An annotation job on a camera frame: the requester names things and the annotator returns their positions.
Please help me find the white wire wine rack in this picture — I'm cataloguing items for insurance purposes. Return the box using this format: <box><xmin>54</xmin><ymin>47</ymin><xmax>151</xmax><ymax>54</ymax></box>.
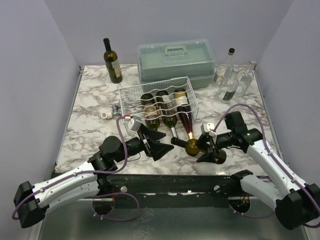
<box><xmin>118</xmin><ymin>76</ymin><xmax>199</xmax><ymax>135</ymax></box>

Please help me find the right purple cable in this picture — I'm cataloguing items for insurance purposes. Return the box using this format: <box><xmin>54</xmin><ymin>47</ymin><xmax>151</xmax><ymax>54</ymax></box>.
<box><xmin>212</xmin><ymin>103</ymin><xmax>320</xmax><ymax>229</ymax></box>

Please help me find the clear bottle silver cap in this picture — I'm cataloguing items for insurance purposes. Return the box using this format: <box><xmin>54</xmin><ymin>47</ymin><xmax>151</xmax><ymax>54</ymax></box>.
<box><xmin>235</xmin><ymin>59</ymin><xmax>257</xmax><ymax>97</ymax></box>

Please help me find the clear bottle cream label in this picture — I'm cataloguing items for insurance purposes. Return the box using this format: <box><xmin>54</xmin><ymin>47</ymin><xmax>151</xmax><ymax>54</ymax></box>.
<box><xmin>213</xmin><ymin>48</ymin><xmax>235</xmax><ymax>86</ymax></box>

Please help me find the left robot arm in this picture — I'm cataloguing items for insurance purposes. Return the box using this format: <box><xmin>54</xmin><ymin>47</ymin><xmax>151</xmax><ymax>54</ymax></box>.
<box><xmin>11</xmin><ymin>125</ymin><xmax>174</xmax><ymax>229</ymax></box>

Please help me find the purple cable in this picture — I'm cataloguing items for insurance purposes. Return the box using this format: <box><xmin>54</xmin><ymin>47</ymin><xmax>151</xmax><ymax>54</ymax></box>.
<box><xmin>11</xmin><ymin>115</ymin><xmax>141</xmax><ymax>222</ymax></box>
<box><xmin>212</xmin><ymin>103</ymin><xmax>320</xmax><ymax>229</ymax></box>

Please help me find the clear bottle dark label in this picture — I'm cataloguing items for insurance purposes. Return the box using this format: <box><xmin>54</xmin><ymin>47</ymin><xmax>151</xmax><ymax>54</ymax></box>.
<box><xmin>216</xmin><ymin>66</ymin><xmax>240</xmax><ymax>103</ymax></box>

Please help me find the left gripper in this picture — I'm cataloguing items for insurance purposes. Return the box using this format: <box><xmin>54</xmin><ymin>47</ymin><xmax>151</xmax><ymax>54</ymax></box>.
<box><xmin>114</xmin><ymin>123</ymin><xmax>174</xmax><ymax>163</ymax></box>

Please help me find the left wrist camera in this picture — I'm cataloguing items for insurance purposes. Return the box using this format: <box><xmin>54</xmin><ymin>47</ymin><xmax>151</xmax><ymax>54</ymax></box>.
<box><xmin>124</xmin><ymin>114</ymin><xmax>142</xmax><ymax>133</ymax></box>

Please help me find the red wine bottle gold cap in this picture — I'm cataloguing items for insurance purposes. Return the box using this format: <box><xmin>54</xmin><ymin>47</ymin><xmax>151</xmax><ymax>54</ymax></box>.
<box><xmin>173</xmin><ymin>88</ymin><xmax>194</xmax><ymax>140</ymax></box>

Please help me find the dark bottle silver neck lower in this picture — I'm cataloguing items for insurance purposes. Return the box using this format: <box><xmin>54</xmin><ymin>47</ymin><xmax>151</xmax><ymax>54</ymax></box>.
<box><xmin>156</xmin><ymin>90</ymin><xmax>178</xmax><ymax>138</ymax></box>

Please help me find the dark wine bottle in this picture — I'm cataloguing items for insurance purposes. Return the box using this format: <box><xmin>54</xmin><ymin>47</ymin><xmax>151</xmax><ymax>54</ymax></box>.
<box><xmin>170</xmin><ymin>137</ymin><xmax>227</xmax><ymax>165</ymax></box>
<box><xmin>103</xmin><ymin>38</ymin><xmax>123</xmax><ymax>84</ymax></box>

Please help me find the green plastic toolbox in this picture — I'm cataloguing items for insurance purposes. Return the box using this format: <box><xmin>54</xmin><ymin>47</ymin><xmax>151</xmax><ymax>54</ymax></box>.
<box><xmin>137</xmin><ymin>39</ymin><xmax>216</xmax><ymax>89</ymax></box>

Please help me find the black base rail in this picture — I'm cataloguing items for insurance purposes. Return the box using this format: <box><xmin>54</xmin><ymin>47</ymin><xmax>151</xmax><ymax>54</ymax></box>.
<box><xmin>97</xmin><ymin>171</ymin><xmax>255</xmax><ymax>213</ymax></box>

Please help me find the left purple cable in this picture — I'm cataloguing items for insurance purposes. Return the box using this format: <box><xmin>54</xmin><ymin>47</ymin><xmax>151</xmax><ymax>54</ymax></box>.
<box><xmin>11</xmin><ymin>115</ymin><xmax>141</xmax><ymax>222</ymax></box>

